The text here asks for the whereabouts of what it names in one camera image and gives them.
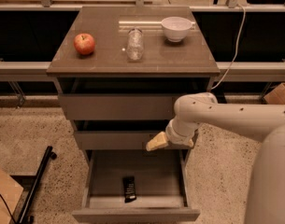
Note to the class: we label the grey bottom drawer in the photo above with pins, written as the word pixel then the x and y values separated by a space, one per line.
pixel 160 186

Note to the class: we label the red apple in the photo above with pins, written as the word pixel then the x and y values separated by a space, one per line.
pixel 84 44

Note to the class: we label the black metal pole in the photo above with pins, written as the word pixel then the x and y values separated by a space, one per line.
pixel 24 218

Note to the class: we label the grey top drawer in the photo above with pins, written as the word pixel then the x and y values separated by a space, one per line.
pixel 124 98

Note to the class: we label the cardboard box right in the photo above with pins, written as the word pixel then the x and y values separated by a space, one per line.
pixel 276 96

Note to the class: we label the grey drawer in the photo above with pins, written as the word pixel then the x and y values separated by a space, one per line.
pixel 124 98
pixel 117 134
pixel 160 186

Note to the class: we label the cardboard box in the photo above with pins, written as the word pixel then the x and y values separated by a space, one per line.
pixel 10 193
pixel 276 96

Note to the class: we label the white bowl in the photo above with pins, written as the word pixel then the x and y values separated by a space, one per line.
pixel 176 28

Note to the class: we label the clear plastic bottle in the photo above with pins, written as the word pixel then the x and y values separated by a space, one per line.
pixel 135 44

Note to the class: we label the grey drawer cabinet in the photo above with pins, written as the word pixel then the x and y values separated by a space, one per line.
pixel 119 71

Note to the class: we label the cardboard box left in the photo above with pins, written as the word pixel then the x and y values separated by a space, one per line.
pixel 10 193

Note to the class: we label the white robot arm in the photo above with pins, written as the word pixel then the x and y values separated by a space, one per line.
pixel 262 123

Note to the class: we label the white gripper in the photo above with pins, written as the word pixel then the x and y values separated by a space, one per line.
pixel 177 137

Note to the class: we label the grey middle drawer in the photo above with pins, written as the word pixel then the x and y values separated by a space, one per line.
pixel 117 134

